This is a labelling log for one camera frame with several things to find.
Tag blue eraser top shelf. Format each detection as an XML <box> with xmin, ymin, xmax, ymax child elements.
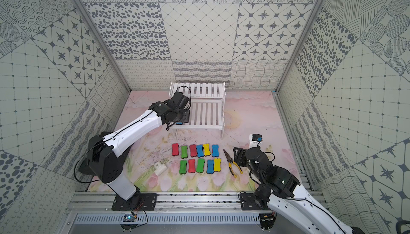
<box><xmin>211</xmin><ymin>144</ymin><xmax>220</xmax><ymax>158</ymax></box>
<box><xmin>196</xmin><ymin>144</ymin><xmax>205</xmax><ymax>158</ymax></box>

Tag yellow eraser top shelf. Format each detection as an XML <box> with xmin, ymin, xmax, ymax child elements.
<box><xmin>203</xmin><ymin>143</ymin><xmax>211</xmax><ymax>157</ymax></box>

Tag yellow eraser shelf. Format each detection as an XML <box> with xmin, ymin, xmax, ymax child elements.
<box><xmin>203</xmin><ymin>143</ymin><xmax>211</xmax><ymax>157</ymax></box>
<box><xmin>214</xmin><ymin>158</ymin><xmax>222</xmax><ymax>172</ymax></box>

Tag red eraser top shelf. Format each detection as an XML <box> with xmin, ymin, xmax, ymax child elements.
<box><xmin>171</xmin><ymin>143</ymin><xmax>179</xmax><ymax>156</ymax></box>
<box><xmin>189</xmin><ymin>144</ymin><xmax>198</xmax><ymax>157</ymax></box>

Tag red eraser shelf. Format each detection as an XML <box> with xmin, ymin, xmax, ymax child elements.
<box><xmin>188</xmin><ymin>159</ymin><xmax>196</xmax><ymax>173</ymax></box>
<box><xmin>171</xmin><ymin>143</ymin><xmax>179</xmax><ymax>156</ymax></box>
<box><xmin>189</xmin><ymin>144</ymin><xmax>198</xmax><ymax>157</ymax></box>

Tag green eraser shelf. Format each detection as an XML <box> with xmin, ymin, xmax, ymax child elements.
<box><xmin>179</xmin><ymin>160</ymin><xmax>187</xmax><ymax>175</ymax></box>
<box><xmin>181</xmin><ymin>146</ymin><xmax>188</xmax><ymax>159</ymax></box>
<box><xmin>196</xmin><ymin>158</ymin><xmax>205</xmax><ymax>173</ymax></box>

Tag green eraser top shelf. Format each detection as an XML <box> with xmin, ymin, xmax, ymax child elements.
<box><xmin>181</xmin><ymin>146</ymin><xmax>188</xmax><ymax>159</ymax></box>

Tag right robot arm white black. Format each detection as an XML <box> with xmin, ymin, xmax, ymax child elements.
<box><xmin>233</xmin><ymin>146</ymin><xmax>364</xmax><ymax>234</ymax></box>

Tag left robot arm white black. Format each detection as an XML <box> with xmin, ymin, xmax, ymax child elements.
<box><xmin>85</xmin><ymin>92</ymin><xmax>191</xmax><ymax>207</ymax></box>

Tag white wooden slatted shelf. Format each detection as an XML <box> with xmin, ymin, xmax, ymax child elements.
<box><xmin>169</xmin><ymin>82</ymin><xmax>226</xmax><ymax>135</ymax></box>

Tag white plastic pipe fitting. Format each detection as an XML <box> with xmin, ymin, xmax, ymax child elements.
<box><xmin>154</xmin><ymin>161</ymin><xmax>167</xmax><ymax>176</ymax></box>

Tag green circuit board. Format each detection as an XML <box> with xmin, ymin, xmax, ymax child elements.
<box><xmin>123</xmin><ymin>214</ymin><xmax>135</xmax><ymax>222</ymax></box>

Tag yellow handled pliers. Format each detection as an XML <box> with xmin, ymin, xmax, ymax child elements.
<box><xmin>223</xmin><ymin>149</ymin><xmax>243</xmax><ymax>178</ymax></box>

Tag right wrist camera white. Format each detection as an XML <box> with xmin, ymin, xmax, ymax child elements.
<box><xmin>249</xmin><ymin>134</ymin><xmax>263</xmax><ymax>148</ymax></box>

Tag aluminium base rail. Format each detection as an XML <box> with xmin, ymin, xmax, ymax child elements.
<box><xmin>66</xmin><ymin>192</ymin><xmax>258</xmax><ymax>213</ymax></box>

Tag white vented cable duct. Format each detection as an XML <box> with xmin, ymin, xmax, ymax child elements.
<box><xmin>74</xmin><ymin>212</ymin><xmax>259</xmax><ymax>224</ymax></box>

